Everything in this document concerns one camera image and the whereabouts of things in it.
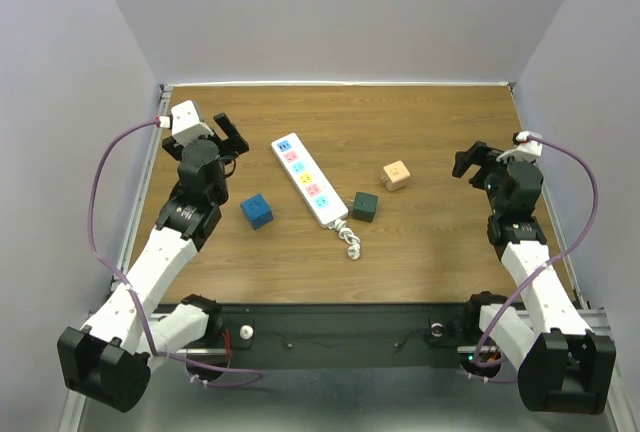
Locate blue cube plug adapter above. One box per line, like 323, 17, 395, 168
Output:
240, 194, 273, 230

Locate orange cube plug adapter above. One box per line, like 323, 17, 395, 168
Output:
380, 160, 411, 192

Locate dark green cube adapter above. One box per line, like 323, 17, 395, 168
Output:
351, 191, 378, 223

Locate white multicolour power strip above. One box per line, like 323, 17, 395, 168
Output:
271, 133, 348, 228

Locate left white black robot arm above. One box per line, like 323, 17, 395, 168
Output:
57, 111, 249, 412

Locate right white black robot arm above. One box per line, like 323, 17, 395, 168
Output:
452, 132, 616, 415

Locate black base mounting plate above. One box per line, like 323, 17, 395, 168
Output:
181, 302, 478, 370

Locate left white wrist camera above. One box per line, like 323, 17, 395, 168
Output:
170, 100, 214, 146

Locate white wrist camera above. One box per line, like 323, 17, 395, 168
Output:
497, 131, 542, 164
170, 100, 214, 146

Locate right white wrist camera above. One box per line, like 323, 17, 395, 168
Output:
497, 131, 542, 164

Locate white bundled power cord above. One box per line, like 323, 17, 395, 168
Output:
331, 217, 363, 262

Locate right aluminium frame rail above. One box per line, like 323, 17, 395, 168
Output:
504, 82, 631, 432

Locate aluminium frame rail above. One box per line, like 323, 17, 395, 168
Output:
504, 82, 631, 432
57, 84, 174, 431

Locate left aluminium frame rail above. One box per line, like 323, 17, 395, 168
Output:
57, 84, 174, 431

